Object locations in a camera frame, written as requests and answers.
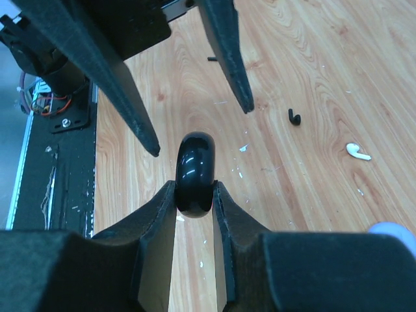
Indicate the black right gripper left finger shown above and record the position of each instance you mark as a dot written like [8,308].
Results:
[126,267]

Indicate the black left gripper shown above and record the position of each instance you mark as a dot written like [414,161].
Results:
[97,35]

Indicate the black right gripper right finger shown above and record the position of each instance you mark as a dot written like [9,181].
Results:
[257,269]

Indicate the purple earbud charging case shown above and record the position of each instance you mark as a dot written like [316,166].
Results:
[396,230]

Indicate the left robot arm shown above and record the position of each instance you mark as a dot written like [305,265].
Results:
[36,55]

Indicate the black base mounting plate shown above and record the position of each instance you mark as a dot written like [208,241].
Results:
[55,182]

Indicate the white earbud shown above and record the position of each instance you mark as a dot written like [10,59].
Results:
[354,150]

